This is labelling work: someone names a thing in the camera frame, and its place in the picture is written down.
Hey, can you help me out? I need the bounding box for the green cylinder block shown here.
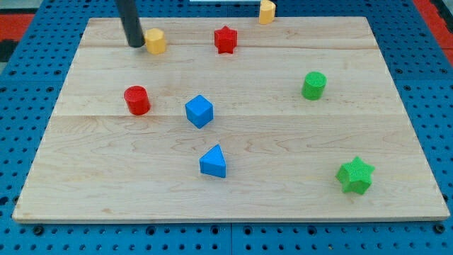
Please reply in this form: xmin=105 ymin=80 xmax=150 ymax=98
xmin=302 ymin=72 xmax=327 ymax=101

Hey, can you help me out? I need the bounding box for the light wooden board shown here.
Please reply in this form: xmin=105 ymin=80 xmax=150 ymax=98
xmin=13 ymin=16 xmax=449 ymax=224

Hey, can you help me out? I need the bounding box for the red star block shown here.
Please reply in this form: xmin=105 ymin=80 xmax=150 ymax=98
xmin=214 ymin=26 xmax=238 ymax=54

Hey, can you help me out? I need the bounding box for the yellow heart block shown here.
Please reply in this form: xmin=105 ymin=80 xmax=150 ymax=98
xmin=258 ymin=0 xmax=276 ymax=25

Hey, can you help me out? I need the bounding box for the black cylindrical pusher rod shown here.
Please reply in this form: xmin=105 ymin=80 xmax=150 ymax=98
xmin=115 ymin=0 xmax=145 ymax=48

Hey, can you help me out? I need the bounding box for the yellow hexagon block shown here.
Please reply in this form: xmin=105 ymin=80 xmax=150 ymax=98
xmin=144 ymin=28 xmax=166 ymax=55

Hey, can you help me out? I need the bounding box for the blue triangle block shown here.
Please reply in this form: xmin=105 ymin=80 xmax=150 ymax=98
xmin=199 ymin=144 xmax=227 ymax=178

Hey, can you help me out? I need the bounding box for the blue cube block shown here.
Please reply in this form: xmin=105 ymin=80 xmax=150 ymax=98
xmin=185 ymin=94 xmax=214 ymax=129

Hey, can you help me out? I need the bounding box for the green star block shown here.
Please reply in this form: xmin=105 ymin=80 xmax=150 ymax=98
xmin=336 ymin=157 xmax=375 ymax=195

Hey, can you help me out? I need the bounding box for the red cylinder block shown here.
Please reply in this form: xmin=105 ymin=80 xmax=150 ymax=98
xmin=123 ymin=86 xmax=151 ymax=115

